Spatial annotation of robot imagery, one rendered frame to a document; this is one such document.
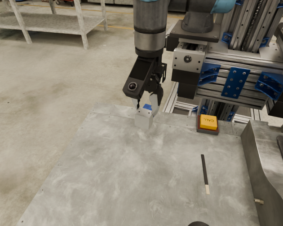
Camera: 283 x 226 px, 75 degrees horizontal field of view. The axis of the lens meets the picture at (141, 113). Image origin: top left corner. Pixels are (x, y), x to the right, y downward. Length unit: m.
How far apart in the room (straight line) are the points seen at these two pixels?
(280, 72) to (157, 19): 0.76
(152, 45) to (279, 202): 0.46
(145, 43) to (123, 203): 0.43
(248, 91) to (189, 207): 0.71
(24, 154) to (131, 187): 1.43
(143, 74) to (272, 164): 0.45
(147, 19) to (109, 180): 0.46
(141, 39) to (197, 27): 0.54
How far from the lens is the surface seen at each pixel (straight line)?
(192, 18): 0.96
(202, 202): 0.61
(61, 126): 2.01
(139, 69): 0.46
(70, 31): 3.58
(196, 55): 0.87
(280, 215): 0.56
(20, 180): 1.78
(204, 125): 0.74
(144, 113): 0.57
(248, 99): 1.13
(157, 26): 0.43
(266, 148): 0.68
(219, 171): 0.67
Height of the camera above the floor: 1.34
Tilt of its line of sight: 43 degrees down
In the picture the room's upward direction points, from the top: straight up
